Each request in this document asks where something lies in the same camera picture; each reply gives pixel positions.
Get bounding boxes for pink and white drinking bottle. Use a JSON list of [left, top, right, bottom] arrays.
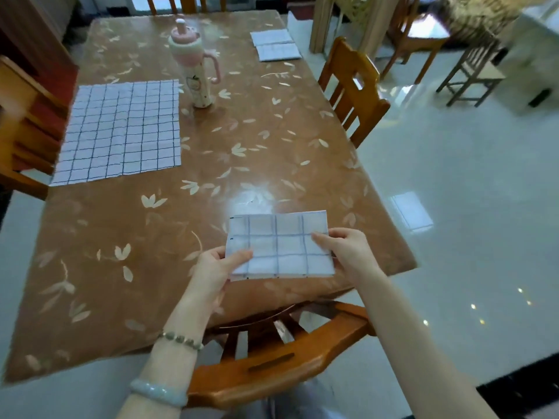
[[168, 15, 222, 109]]

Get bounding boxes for small dark wooden chair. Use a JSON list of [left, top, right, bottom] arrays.
[[436, 35, 507, 108]]

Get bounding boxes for orange wooden chair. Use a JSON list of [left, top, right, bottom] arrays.
[[318, 36, 391, 150], [0, 55, 70, 201], [187, 300, 377, 411], [145, 0, 228, 15], [379, 0, 451, 85]]

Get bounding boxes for person's left forearm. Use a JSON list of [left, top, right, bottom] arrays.
[[114, 297, 215, 419]]

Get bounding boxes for person's left hand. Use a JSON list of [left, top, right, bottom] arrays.
[[182, 246, 254, 316]]

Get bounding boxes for person's right hand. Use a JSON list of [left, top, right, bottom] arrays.
[[311, 228, 387, 287]]

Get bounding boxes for brown leaf-patterned tablecloth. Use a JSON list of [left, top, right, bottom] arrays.
[[2, 9, 418, 385]]

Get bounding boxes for large white checked cloth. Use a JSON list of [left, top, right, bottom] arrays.
[[49, 79, 182, 187]]

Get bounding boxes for person's right forearm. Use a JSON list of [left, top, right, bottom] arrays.
[[357, 269, 498, 419]]

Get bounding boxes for wooden pillar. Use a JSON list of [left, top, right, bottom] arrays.
[[309, 0, 338, 55]]

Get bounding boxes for green bead bracelet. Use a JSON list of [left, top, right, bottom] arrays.
[[158, 331, 205, 352]]

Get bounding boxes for small folded checked cloth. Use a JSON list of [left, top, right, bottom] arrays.
[[256, 42, 302, 63], [250, 29, 296, 47]]

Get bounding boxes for pale jade bangle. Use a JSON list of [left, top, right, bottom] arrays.
[[128, 378, 189, 409]]

